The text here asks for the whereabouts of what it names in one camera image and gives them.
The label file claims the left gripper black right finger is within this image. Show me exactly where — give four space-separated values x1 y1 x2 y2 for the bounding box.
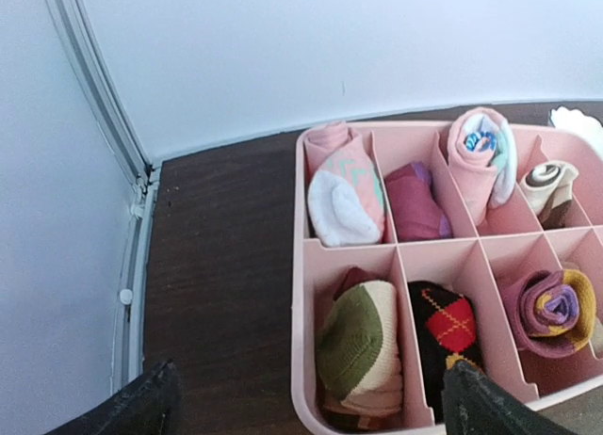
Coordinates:
442 361 573 435

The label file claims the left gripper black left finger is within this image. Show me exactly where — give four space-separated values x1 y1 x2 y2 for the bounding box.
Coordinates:
51 360 181 435

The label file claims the cream sock brown trim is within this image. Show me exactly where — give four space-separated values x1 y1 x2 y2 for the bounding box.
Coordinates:
519 160 579 230

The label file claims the black red argyle sock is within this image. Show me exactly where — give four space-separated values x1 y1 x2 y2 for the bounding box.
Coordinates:
408 281 483 424

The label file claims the red item in tray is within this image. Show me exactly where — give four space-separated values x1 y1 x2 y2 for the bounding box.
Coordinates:
500 268 596 359

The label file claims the green cream rolled sock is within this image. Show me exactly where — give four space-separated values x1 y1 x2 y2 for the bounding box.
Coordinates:
315 266 403 432

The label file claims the pink divided organizer tray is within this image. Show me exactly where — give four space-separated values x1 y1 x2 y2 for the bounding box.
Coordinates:
291 121 602 434

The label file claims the magenta purple rolled sock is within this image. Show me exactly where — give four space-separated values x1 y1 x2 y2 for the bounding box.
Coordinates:
384 161 452 242

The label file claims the pink packet in tray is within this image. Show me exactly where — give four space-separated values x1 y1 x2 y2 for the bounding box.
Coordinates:
303 121 385 248

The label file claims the white fluted bowl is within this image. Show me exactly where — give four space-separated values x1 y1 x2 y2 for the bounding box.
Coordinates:
548 106 602 142

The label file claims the left aluminium frame post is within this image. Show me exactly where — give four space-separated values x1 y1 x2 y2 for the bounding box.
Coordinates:
45 0 152 185

